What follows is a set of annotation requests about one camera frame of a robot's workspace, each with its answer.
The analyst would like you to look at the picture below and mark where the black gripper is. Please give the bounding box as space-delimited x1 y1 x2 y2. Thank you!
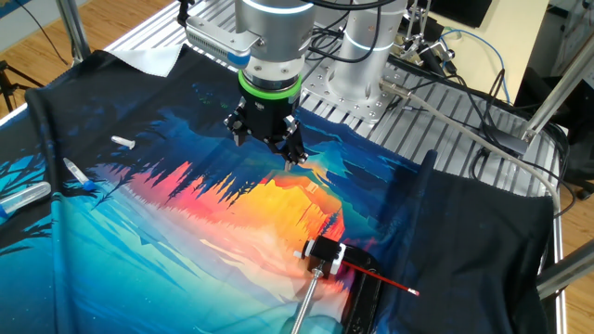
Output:
224 94 310 173

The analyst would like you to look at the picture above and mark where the red pencil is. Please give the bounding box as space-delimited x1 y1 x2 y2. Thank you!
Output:
342 260 420 297

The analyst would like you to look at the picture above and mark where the sunset landscape printed cloth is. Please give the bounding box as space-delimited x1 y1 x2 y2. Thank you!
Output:
0 44 558 334

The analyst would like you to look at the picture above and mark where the black C-clamp with steel screw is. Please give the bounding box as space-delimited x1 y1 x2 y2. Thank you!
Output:
290 244 384 334

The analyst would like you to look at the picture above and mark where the slim clear tube blue cap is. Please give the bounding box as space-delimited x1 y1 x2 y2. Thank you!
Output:
62 157 97 192

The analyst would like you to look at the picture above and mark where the black monitor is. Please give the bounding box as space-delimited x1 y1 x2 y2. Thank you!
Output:
429 0 493 29

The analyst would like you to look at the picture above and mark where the dark grey power adapter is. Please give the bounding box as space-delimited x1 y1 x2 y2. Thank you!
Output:
482 124 530 157

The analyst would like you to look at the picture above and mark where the large clear plastic tube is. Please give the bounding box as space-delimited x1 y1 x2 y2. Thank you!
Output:
0 181 52 219

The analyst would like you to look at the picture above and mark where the black tripod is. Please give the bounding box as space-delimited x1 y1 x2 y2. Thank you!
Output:
0 59 45 115

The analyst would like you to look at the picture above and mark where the beige desk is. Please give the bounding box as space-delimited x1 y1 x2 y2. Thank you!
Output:
426 0 551 106

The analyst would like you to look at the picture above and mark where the green flange adapter ring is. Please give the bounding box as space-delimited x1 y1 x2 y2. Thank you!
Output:
238 69 303 101

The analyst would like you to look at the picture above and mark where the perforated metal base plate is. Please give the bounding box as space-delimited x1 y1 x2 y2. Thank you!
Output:
296 58 405 126

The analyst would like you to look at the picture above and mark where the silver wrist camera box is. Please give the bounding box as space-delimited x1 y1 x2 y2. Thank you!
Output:
185 15 261 71

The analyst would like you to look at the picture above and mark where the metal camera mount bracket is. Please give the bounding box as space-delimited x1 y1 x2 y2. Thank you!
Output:
394 0 456 75

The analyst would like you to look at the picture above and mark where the thick grey cable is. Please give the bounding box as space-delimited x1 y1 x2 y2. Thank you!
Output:
380 78 562 210

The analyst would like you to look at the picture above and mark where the aluminium frame post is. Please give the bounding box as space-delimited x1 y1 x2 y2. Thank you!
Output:
55 0 92 66

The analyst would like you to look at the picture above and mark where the thin blue cable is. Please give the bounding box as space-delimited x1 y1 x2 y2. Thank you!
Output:
440 28 511 106

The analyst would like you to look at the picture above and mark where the thin black floor cable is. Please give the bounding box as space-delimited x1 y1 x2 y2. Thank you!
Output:
13 0 71 66

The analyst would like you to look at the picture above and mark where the aluminium frame strut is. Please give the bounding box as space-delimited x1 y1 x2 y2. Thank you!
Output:
536 238 594 301
519 44 594 143

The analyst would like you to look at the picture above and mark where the black cable bundle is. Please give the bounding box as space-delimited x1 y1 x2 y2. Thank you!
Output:
445 69 576 219

